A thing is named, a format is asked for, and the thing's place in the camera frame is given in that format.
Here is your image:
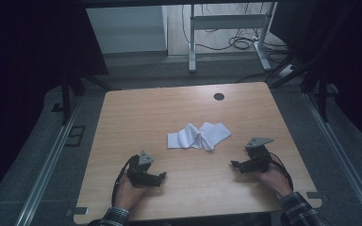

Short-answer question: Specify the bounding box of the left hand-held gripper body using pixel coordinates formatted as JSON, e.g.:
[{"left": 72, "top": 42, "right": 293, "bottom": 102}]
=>
[{"left": 125, "top": 150, "right": 160, "bottom": 189}]

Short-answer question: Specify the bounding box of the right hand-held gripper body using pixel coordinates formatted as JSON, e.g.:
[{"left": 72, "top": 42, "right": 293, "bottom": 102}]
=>
[{"left": 244, "top": 137, "right": 275, "bottom": 174}]

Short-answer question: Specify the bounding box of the person's left hand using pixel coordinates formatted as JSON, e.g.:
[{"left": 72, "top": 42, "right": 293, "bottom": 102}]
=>
[{"left": 114, "top": 173, "right": 152, "bottom": 211}]

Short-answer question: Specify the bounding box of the person's right hand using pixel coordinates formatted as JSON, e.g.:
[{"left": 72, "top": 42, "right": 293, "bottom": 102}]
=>
[{"left": 255, "top": 165, "right": 294, "bottom": 200}]

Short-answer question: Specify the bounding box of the crumpled white cloth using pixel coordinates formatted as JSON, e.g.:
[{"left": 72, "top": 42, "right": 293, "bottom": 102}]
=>
[{"left": 166, "top": 121, "right": 233, "bottom": 153}]

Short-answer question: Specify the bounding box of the black tripod stand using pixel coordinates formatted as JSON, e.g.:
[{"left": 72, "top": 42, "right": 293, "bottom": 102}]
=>
[
  {"left": 268, "top": 53, "right": 338, "bottom": 124},
  {"left": 58, "top": 60, "right": 121, "bottom": 126}
]

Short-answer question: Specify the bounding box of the black curtain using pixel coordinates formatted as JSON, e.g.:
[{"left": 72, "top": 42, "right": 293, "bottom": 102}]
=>
[
  {"left": 0, "top": 0, "right": 109, "bottom": 208},
  {"left": 269, "top": 0, "right": 362, "bottom": 154}
]

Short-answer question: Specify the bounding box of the white panel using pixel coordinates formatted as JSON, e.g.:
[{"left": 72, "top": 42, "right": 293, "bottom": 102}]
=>
[{"left": 85, "top": 5, "right": 168, "bottom": 55}]

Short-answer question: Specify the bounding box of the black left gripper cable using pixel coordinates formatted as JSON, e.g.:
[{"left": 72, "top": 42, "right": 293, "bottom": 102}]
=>
[{"left": 110, "top": 154, "right": 137, "bottom": 207}]

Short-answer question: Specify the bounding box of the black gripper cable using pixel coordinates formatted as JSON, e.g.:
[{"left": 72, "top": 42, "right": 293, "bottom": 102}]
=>
[
  {"left": 267, "top": 151, "right": 294, "bottom": 192},
  {"left": 110, "top": 154, "right": 137, "bottom": 207}
]

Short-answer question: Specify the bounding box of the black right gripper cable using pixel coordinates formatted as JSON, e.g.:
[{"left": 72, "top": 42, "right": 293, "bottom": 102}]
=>
[{"left": 267, "top": 151, "right": 294, "bottom": 192}]

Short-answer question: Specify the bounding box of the black rectangular floor frame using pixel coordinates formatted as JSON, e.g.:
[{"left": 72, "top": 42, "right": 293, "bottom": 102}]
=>
[{"left": 64, "top": 125, "right": 87, "bottom": 148}]

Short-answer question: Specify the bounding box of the silver floor rail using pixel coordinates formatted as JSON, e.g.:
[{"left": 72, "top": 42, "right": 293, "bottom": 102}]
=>
[
  {"left": 13, "top": 95, "right": 84, "bottom": 226},
  {"left": 304, "top": 92, "right": 362, "bottom": 226}
]

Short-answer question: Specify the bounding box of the tangle of black floor cables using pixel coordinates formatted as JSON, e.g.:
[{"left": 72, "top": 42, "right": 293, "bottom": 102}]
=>
[{"left": 181, "top": 3, "right": 290, "bottom": 65}]

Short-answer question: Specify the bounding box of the white metal desk frame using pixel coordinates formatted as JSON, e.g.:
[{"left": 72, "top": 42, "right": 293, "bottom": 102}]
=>
[{"left": 188, "top": 1, "right": 278, "bottom": 73}]

